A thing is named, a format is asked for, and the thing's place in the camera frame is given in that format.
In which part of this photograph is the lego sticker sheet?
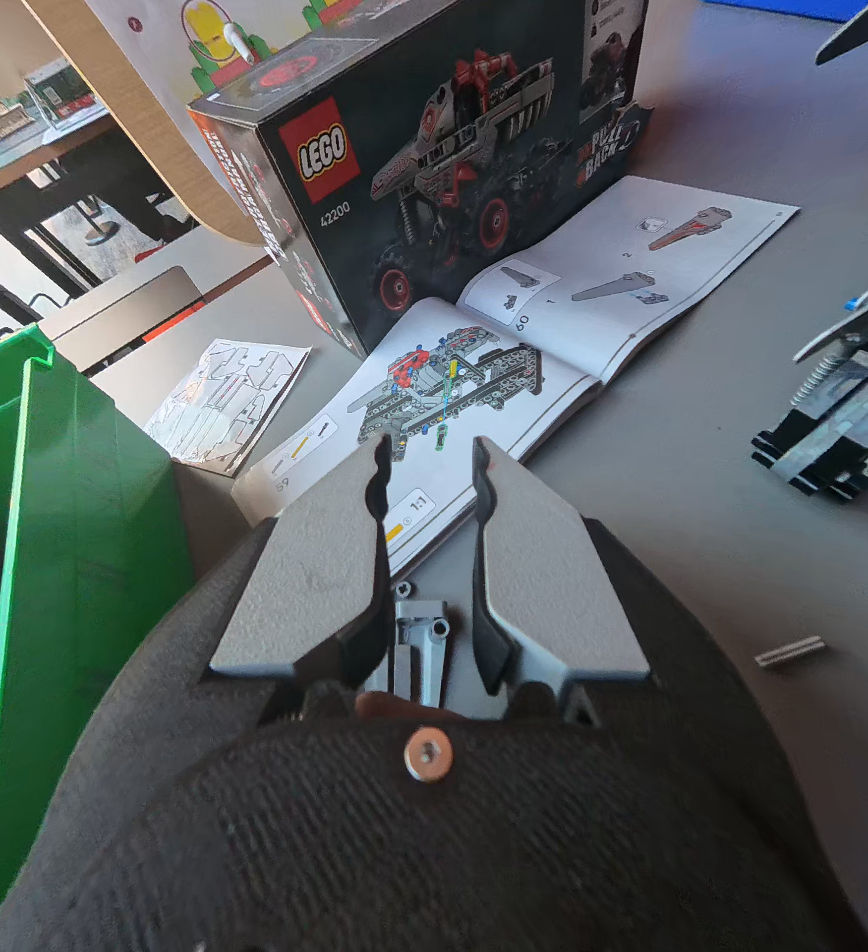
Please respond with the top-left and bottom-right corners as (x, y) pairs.
(144, 338), (313, 477)

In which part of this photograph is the wall poster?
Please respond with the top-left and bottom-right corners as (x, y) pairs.
(84, 0), (375, 105)

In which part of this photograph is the dark lego set box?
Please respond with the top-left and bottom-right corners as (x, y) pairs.
(187, 0), (654, 361)

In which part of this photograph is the partly built lego truck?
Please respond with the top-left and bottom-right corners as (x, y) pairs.
(750, 245), (868, 501)

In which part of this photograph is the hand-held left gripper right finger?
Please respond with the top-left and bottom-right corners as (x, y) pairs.
(471, 435), (654, 726)

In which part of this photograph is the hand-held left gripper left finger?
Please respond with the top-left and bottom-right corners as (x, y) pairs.
(209, 433), (394, 689)

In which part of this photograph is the person's left hand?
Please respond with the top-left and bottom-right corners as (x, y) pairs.
(355, 690), (442, 721)

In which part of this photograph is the curved wooden panel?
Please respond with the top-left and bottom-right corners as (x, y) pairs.
(21, 0), (271, 246)

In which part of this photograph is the grey cabinet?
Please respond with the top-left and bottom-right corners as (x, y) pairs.
(36, 265), (204, 373)

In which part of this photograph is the open lego instruction booklet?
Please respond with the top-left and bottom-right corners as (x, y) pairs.
(231, 176), (801, 577)

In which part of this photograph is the clear display case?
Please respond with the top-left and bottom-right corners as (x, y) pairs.
(23, 58), (108, 144)

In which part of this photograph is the small grey lego axle piece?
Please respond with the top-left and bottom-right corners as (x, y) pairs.
(755, 636), (827, 672)

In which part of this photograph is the light grey lego beam piece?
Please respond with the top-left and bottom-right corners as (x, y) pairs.
(393, 582), (455, 708)

